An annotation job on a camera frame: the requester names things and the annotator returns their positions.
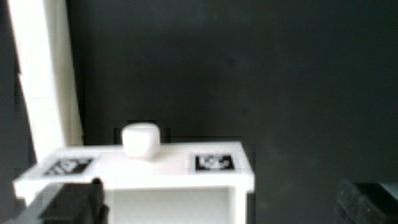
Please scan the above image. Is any white drawer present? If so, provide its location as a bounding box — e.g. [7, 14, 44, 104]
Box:
[14, 124, 254, 224]

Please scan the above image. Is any white workspace border frame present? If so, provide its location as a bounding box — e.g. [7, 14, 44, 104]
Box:
[7, 0, 84, 161]

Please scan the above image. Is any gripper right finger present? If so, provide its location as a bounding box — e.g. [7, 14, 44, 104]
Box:
[334, 181, 398, 224]

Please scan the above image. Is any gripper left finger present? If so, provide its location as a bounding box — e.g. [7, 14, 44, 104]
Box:
[11, 178, 110, 224]

